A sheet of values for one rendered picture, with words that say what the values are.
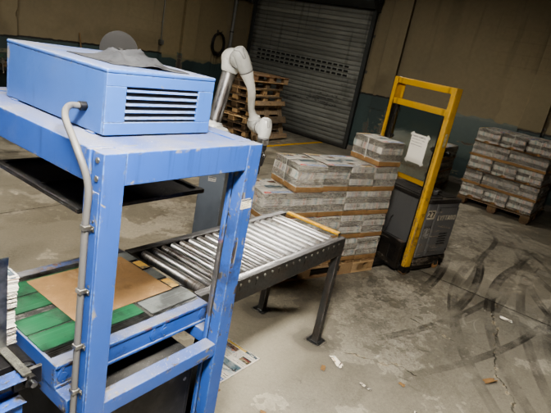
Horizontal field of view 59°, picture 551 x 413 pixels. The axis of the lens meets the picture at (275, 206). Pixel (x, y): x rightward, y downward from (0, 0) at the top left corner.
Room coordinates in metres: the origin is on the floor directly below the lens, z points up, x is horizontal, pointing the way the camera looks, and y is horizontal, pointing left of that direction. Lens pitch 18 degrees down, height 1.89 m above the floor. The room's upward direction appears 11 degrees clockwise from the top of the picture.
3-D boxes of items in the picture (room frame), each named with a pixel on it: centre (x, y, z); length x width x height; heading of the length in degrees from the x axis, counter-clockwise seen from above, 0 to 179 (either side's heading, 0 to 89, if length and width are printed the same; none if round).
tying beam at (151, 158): (1.76, 0.67, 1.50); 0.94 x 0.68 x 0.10; 56
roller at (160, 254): (2.17, 0.40, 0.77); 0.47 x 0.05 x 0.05; 56
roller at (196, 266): (2.23, 0.36, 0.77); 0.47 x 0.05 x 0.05; 56
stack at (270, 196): (4.06, -0.25, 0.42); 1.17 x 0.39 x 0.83; 127
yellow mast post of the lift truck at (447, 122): (4.50, -1.38, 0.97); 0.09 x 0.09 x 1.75; 37
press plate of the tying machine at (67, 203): (1.76, 0.67, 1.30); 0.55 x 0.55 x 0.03; 56
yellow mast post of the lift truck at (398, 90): (5.02, -0.98, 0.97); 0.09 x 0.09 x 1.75; 37
